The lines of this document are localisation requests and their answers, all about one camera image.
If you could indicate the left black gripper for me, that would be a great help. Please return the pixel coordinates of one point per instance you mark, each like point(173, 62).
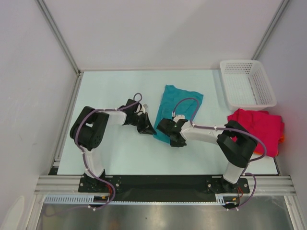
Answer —
point(147, 127)

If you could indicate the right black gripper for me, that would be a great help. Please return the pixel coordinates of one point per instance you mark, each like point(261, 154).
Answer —
point(175, 143)

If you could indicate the teal t shirt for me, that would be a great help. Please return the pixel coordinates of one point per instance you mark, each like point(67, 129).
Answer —
point(170, 98)

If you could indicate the white plastic perforated basket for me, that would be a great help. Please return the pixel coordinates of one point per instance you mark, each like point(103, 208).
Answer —
point(246, 85)

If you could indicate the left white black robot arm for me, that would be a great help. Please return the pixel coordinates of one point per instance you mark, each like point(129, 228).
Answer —
point(88, 131)

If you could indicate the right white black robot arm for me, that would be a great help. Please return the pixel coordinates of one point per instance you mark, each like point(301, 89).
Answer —
point(236, 143)

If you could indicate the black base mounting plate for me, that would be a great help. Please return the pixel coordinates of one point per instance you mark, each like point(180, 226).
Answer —
point(170, 186)

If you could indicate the folded red t shirt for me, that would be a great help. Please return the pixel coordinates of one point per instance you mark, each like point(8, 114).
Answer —
point(268, 128)

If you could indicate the folded orange t shirt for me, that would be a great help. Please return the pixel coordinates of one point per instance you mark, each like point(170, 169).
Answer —
point(272, 150)

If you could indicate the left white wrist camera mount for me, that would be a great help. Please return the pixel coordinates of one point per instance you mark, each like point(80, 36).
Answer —
point(142, 108)

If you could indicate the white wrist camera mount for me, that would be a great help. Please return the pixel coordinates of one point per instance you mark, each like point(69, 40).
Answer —
point(142, 108)
point(179, 119)

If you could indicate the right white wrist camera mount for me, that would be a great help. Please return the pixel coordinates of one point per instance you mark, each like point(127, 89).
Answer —
point(179, 119)

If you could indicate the white slotted cable duct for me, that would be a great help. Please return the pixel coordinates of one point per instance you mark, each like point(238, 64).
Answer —
point(99, 200)

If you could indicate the aluminium frame rail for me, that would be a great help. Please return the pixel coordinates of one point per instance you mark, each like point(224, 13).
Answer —
point(69, 184)

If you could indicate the left aluminium corner post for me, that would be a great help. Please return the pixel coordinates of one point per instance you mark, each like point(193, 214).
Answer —
point(57, 34)

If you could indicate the aluminium corner post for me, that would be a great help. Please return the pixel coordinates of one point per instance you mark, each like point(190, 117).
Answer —
point(282, 8)
point(57, 34)

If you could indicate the right aluminium corner post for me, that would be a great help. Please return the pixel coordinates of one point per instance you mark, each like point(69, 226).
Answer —
point(282, 8)

